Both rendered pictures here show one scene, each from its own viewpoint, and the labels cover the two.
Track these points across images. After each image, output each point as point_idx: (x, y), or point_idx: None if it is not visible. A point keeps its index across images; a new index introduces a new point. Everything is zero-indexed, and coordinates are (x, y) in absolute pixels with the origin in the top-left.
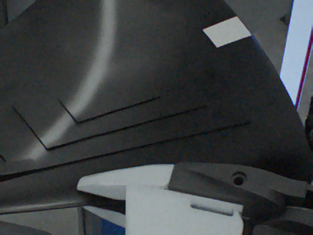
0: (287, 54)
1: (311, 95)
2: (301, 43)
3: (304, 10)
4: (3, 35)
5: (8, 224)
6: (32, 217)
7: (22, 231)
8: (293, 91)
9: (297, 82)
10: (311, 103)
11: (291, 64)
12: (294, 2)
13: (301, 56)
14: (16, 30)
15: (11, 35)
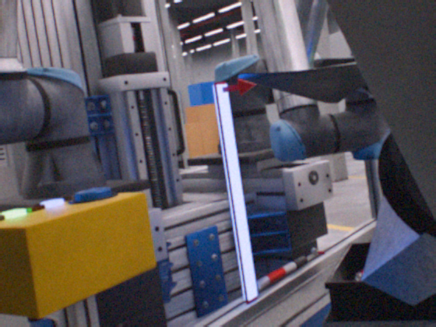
0: (231, 164)
1: (323, 61)
2: (233, 146)
3: (229, 124)
4: (343, 64)
5: (380, 255)
6: None
7: (383, 238)
8: (240, 186)
9: (240, 176)
10: (325, 63)
11: (234, 168)
12: (224, 124)
13: (236, 155)
14: (337, 65)
15: (342, 64)
